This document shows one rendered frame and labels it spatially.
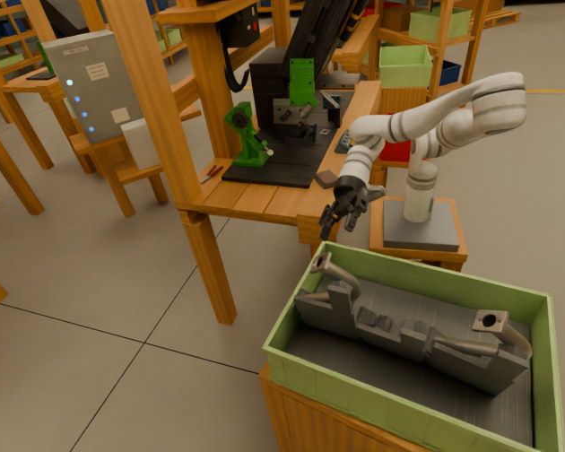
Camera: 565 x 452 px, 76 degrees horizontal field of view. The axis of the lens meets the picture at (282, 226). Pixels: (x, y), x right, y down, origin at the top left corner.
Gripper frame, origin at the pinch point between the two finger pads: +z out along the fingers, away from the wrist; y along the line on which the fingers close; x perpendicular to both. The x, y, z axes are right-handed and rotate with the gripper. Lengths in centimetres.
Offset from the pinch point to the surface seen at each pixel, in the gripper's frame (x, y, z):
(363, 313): 21.5, -10.0, 8.9
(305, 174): 11, -58, -55
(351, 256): 21.6, -22.6, -11.1
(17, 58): -385, -697, -376
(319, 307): 8.2, -9.9, 13.5
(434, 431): 35.9, 3.8, 29.9
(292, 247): 60, -149, -68
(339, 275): 3.2, 1.7, 9.5
